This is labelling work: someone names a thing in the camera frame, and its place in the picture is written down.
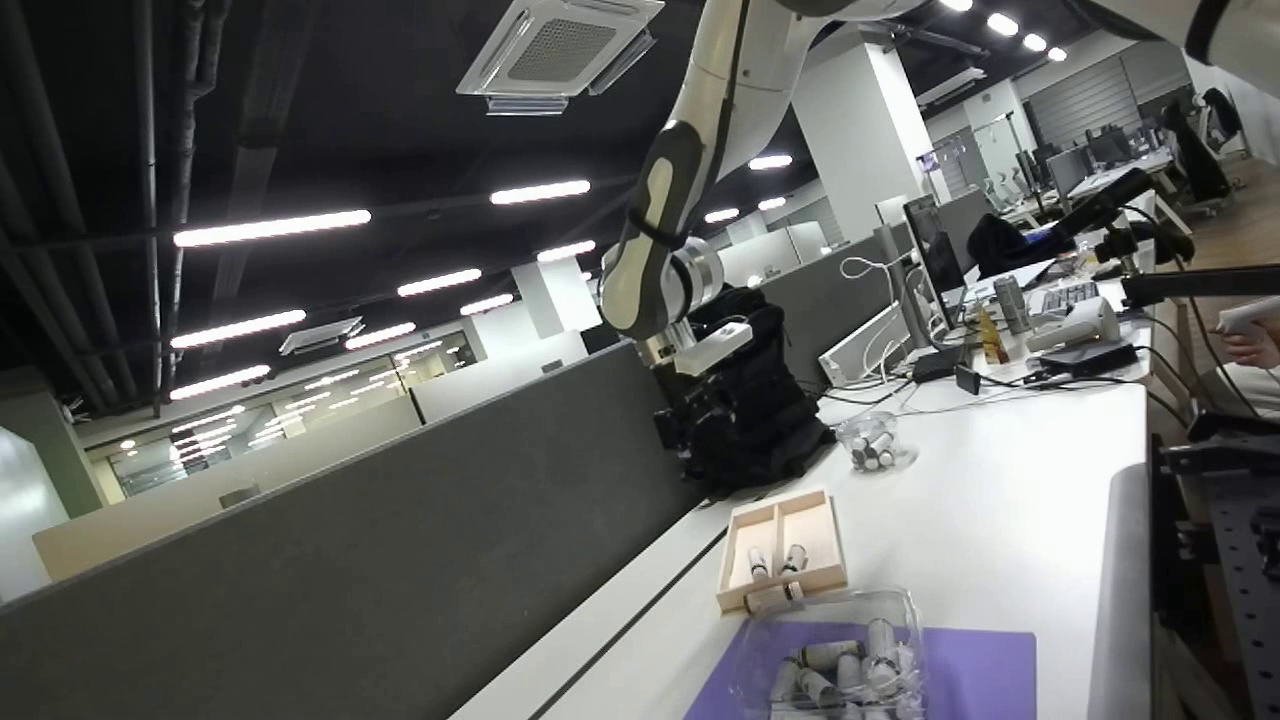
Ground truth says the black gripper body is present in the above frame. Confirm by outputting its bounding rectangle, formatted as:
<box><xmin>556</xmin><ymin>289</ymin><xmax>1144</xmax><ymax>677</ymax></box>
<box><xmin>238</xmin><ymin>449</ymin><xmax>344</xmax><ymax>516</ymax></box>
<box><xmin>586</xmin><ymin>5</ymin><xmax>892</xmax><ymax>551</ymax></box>
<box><xmin>648</xmin><ymin>331</ymin><xmax>724</xmax><ymax>432</ymax></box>

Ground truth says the wooden two-compartment tray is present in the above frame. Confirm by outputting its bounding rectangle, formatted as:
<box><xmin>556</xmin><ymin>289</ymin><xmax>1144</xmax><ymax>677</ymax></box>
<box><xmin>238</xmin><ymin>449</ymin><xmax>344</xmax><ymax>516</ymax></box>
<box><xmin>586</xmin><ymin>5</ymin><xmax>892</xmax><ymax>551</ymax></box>
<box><xmin>713</xmin><ymin>484</ymin><xmax>853</xmax><ymax>620</ymax></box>

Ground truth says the black backpack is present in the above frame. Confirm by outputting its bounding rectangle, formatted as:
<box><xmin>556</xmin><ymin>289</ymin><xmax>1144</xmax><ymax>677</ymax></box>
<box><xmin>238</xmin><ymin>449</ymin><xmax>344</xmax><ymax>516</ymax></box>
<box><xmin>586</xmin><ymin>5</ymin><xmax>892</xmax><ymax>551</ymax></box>
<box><xmin>653</xmin><ymin>280</ymin><xmax>838</xmax><ymax>492</ymax></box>

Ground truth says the ceiling tube light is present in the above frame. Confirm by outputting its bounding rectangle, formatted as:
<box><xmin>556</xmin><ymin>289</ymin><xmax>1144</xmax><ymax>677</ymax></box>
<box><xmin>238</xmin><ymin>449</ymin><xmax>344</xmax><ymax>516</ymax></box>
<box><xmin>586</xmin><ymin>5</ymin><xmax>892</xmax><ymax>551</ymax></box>
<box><xmin>485</xmin><ymin>177</ymin><xmax>597</xmax><ymax>212</ymax></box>
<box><xmin>390</xmin><ymin>264</ymin><xmax>489</xmax><ymax>306</ymax></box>
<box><xmin>340</xmin><ymin>316</ymin><xmax>425</xmax><ymax>358</ymax></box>
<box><xmin>454</xmin><ymin>289</ymin><xmax>519</xmax><ymax>321</ymax></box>
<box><xmin>164</xmin><ymin>306</ymin><xmax>310</xmax><ymax>358</ymax></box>
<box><xmin>531</xmin><ymin>236</ymin><xmax>604</xmax><ymax>269</ymax></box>
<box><xmin>164</xmin><ymin>362</ymin><xmax>274</xmax><ymax>404</ymax></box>
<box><xmin>167</xmin><ymin>206</ymin><xmax>377</xmax><ymax>252</ymax></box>

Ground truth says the clear plastic container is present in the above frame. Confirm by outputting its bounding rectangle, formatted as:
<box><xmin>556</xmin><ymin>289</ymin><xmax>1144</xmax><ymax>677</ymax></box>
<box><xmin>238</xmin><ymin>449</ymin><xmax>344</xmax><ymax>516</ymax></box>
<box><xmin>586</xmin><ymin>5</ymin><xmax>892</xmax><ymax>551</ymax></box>
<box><xmin>735</xmin><ymin>587</ymin><xmax>931</xmax><ymax>720</ymax></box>

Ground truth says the black computer monitor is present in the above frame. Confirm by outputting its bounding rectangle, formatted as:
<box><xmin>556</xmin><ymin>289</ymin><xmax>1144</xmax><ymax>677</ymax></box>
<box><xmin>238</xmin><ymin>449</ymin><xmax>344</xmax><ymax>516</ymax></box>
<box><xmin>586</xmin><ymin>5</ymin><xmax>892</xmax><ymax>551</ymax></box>
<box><xmin>898</xmin><ymin>192</ymin><xmax>971</xmax><ymax>340</ymax></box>

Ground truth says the white square pillar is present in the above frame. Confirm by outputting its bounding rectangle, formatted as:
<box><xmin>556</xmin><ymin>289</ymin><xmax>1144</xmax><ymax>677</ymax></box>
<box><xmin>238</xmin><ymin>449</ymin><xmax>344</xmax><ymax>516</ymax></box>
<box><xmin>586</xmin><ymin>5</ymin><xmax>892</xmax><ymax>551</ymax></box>
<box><xmin>797</xmin><ymin>36</ymin><xmax>941</xmax><ymax>252</ymax></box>

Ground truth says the grey desk cup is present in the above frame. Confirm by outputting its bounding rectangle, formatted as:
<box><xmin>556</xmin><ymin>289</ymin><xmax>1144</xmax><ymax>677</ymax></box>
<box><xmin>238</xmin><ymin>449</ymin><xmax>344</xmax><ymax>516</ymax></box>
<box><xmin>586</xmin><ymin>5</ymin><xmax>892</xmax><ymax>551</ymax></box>
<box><xmin>997</xmin><ymin>274</ymin><xmax>1039</xmax><ymax>343</ymax></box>

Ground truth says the purple mat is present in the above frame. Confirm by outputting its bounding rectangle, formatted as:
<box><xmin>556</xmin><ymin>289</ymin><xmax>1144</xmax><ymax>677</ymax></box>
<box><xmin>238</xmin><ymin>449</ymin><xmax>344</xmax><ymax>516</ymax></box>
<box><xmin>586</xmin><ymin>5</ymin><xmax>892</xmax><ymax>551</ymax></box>
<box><xmin>681</xmin><ymin>617</ymin><xmax>1039</xmax><ymax>720</ymax></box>

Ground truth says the ceiling air conditioner cassette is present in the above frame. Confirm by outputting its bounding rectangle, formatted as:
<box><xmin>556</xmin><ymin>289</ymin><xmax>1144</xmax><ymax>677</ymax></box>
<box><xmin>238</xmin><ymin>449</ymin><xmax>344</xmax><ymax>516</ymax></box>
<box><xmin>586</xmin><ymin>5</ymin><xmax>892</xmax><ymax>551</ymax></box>
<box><xmin>454</xmin><ymin>0</ymin><xmax>667</xmax><ymax>119</ymax></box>

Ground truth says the grey desk partition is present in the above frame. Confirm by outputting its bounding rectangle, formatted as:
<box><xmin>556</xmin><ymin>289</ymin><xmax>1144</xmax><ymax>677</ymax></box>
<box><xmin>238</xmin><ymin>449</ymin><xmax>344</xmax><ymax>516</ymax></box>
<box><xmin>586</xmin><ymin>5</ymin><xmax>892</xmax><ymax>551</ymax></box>
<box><xmin>0</xmin><ymin>338</ymin><xmax>713</xmax><ymax>720</ymax></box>

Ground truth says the flat black desk device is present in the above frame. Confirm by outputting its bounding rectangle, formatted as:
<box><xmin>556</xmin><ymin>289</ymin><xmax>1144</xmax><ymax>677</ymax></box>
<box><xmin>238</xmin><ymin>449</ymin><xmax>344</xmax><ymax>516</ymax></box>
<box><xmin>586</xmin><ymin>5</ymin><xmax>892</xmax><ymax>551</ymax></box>
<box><xmin>1034</xmin><ymin>338</ymin><xmax>1139</xmax><ymax>381</ymax></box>

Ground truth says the white desk device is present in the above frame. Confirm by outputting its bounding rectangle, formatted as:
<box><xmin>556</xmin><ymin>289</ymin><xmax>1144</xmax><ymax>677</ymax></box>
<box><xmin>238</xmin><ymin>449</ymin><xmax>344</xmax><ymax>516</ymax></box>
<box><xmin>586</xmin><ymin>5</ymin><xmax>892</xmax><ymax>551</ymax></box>
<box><xmin>1046</xmin><ymin>291</ymin><xmax>1127</xmax><ymax>362</ymax></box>

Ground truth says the black perforated breadboard table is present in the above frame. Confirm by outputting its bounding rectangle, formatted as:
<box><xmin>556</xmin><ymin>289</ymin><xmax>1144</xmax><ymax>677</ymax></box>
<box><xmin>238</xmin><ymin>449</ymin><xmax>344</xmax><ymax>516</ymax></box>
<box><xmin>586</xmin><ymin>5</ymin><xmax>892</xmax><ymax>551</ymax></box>
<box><xmin>1155</xmin><ymin>437</ymin><xmax>1280</xmax><ymax>720</ymax></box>

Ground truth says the black office chair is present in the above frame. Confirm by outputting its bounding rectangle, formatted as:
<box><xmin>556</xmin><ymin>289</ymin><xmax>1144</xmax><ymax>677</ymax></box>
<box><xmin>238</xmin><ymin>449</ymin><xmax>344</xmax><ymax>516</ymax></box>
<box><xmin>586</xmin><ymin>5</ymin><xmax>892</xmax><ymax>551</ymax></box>
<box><xmin>1165</xmin><ymin>94</ymin><xmax>1241</xmax><ymax>210</ymax></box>

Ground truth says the green pillar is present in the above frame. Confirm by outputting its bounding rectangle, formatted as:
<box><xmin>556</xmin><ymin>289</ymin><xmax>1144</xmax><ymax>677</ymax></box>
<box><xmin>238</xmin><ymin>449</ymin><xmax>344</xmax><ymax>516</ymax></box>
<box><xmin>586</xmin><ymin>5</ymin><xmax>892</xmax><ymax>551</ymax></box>
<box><xmin>0</xmin><ymin>390</ymin><xmax>106</xmax><ymax>527</ymax></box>

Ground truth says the white box with cable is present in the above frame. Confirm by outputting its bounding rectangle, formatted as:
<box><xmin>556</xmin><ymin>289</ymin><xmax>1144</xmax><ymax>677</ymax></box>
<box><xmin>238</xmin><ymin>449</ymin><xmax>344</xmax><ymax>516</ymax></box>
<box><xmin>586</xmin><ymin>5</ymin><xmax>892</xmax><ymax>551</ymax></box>
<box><xmin>811</xmin><ymin>301</ymin><xmax>937</xmax><ymax>397</ymax></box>

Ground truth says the black desk cable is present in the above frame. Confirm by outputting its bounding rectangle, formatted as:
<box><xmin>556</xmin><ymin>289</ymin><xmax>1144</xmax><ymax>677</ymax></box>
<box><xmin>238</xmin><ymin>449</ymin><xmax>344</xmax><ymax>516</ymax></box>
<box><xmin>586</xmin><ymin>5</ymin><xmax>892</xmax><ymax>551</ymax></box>
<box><xmin>915</xmin><ymin>358</ymin><xmax>1150</xmax><ymax>422</ymax></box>

